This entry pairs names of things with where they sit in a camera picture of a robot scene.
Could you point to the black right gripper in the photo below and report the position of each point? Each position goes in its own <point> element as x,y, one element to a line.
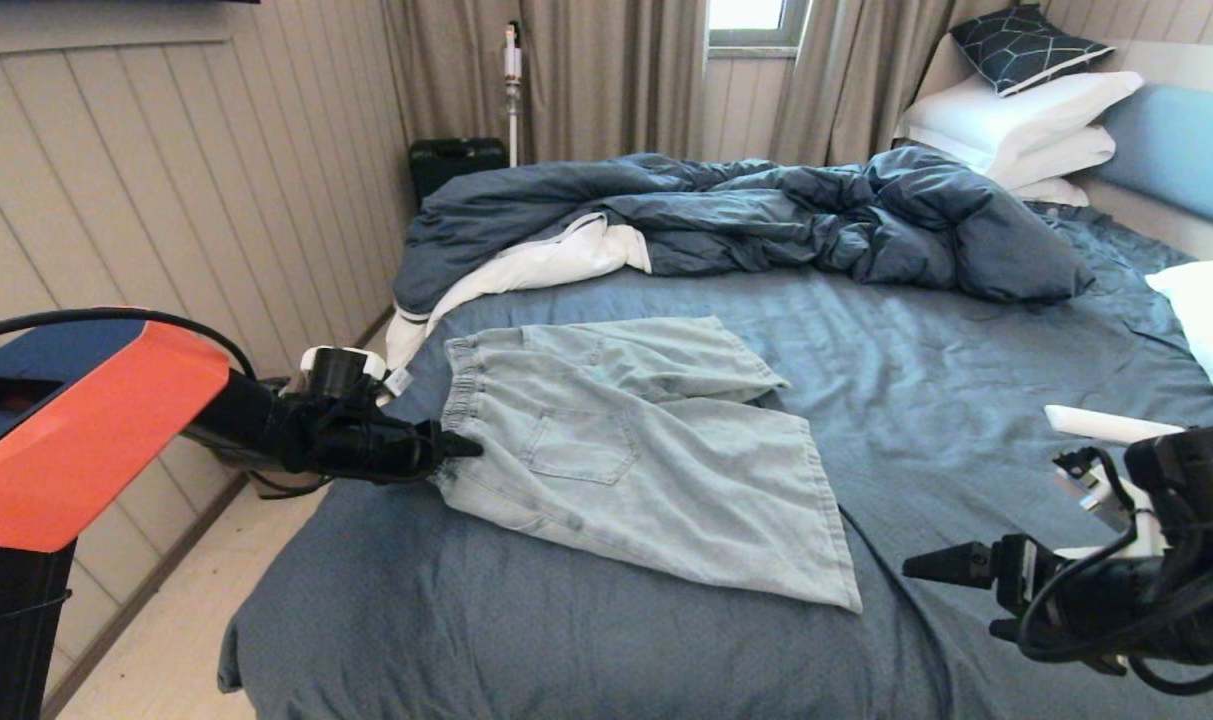
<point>1046,590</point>

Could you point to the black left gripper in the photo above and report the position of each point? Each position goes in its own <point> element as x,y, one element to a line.
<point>366,450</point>

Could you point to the light blue denim shorts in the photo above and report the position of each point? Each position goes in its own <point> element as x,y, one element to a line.
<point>646,450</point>

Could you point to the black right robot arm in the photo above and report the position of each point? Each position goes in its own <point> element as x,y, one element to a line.
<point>1196,560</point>

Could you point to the orange and black left arm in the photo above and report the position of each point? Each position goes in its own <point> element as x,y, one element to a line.
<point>66,430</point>

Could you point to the long white remote control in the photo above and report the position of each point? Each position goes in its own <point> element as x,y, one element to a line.
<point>1096,422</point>

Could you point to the black hard suitcase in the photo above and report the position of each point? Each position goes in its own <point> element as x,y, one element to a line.
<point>456,165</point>

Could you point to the blue bed sheet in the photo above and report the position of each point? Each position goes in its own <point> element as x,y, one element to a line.
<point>666,650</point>

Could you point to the plump white pillow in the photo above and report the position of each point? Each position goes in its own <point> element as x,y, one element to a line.
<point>1211,320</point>

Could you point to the white stick vacuum cleaner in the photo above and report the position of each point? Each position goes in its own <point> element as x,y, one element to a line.
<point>512,90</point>

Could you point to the small white pillow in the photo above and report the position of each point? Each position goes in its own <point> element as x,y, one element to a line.
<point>1051,192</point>

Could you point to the wide beige curtain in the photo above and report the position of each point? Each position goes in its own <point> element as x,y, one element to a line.
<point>586,80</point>

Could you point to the dark blue white-lined duvet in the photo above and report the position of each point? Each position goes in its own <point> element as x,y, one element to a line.
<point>766,215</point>

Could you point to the flat white pillow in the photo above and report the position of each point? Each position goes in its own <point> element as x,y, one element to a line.
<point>1061,155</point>

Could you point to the large white pillow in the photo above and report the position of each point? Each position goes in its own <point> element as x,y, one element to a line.
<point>1016,115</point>

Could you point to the light blue padded headboard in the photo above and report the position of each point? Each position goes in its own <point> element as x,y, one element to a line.
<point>1181,150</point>

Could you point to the narrow beige curtain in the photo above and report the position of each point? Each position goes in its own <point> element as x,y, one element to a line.
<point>856,80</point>

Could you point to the dark geometric patterned cushion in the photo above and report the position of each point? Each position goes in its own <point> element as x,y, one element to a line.
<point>1026,45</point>

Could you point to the left wrist camera white cap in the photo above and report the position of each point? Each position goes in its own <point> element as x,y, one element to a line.
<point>341,370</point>

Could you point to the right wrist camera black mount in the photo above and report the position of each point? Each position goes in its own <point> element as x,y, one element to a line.
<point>1106,490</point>

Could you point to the beige bed frame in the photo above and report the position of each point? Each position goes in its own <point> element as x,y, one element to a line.
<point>1166,215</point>

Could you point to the window with grey frame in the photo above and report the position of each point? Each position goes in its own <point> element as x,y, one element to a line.
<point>751,20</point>

